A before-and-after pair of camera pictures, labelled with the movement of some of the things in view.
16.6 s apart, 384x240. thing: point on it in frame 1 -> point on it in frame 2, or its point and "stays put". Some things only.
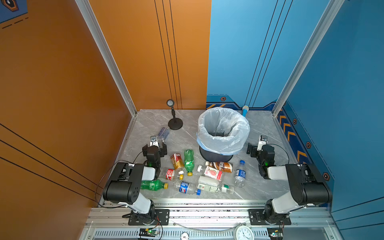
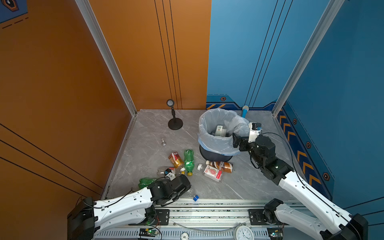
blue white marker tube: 245,109 stays put
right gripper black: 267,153 -> 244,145
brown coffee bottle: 222,167 stays put
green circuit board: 148,232 stays put
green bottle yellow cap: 189,161 stays put
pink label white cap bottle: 211,172 stays put
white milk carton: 211,188 -> 220,131
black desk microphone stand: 174,123 stays put
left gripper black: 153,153 -> 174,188
